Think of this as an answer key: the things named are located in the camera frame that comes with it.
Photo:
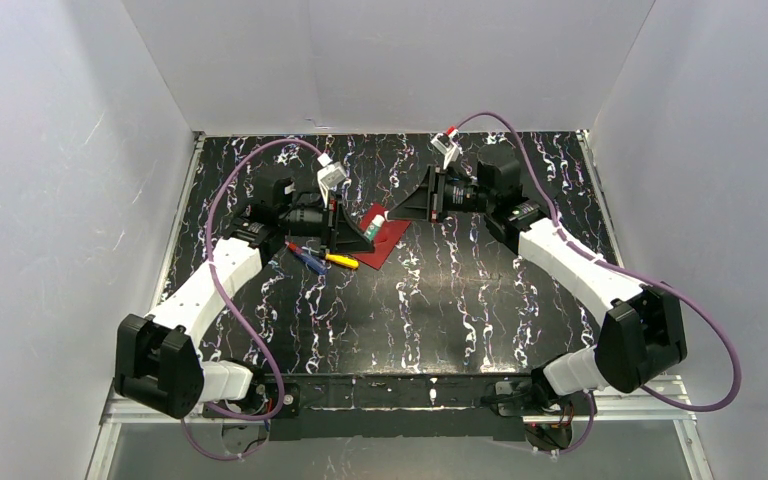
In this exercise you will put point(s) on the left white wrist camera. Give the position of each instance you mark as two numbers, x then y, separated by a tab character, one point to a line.
330	175

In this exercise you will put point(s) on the aluminium frame rail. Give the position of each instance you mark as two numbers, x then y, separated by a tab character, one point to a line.
633	437

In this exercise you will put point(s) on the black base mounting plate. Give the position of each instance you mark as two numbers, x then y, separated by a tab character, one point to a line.
498	406

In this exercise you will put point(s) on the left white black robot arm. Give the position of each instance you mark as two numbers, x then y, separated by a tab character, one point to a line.
157	362

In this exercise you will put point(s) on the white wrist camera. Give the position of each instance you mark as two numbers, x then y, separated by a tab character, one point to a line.
330	175
445	143

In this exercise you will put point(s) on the red envelope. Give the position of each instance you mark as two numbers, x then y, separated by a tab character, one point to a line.
388	236

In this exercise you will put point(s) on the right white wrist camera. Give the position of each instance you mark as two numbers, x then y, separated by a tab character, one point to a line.
445	143

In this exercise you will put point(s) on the yellow handled screwdriver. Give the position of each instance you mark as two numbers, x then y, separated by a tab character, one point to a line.
339	260

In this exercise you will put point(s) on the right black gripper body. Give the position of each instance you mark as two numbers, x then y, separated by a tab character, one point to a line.
433	195

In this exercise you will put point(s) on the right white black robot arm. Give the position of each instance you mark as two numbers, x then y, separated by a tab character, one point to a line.
641	331

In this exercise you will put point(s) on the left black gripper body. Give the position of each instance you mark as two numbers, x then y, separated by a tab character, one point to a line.
333	223

